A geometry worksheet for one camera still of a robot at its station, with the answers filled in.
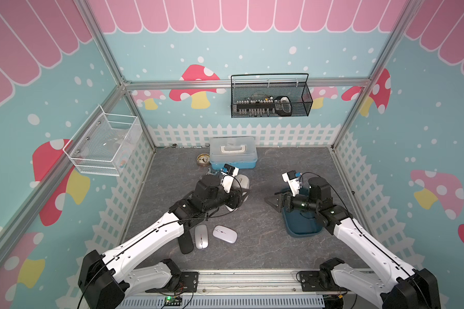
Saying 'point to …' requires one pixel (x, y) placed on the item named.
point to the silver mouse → (201, 237)
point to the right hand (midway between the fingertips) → (271, 197)
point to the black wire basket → (270, 95)
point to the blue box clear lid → (238, 151)
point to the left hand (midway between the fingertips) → (242, 190)
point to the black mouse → (185, 243)
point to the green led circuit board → (173, 300)
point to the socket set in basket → (280, 106)
